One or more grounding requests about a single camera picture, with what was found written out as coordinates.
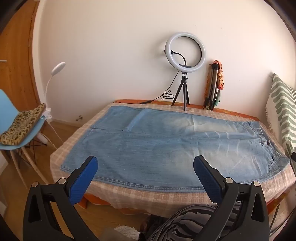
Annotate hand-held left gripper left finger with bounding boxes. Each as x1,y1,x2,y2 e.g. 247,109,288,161
22,156,99,241

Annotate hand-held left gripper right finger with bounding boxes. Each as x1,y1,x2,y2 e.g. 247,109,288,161
193,155,270,241

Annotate light blue denim pants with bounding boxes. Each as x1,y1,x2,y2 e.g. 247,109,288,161
60,105,290,194

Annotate zebra striped garment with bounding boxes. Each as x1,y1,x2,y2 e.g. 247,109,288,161
148,202,243,241

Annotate beige plaid blanket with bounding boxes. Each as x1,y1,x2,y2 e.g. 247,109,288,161
50,102,296,210

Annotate white fluffy rug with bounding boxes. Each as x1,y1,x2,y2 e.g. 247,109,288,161
113,225,141,241

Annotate light blue chair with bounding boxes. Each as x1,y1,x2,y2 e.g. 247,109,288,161
0,89,58,186

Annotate leopard print cushion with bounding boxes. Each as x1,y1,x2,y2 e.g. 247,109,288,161
0,103,47,146

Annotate black mini tripod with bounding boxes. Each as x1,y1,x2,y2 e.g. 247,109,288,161
171,71,190,112

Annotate green striped pillow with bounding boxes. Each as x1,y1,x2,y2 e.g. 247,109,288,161
265,73,296,163

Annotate white clip lamp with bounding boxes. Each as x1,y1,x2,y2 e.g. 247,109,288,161
38,61,66,121

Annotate wooden door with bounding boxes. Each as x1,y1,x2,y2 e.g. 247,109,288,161
0,0,44,109

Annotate white ring light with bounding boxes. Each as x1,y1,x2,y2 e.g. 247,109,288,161
164,32,206,73

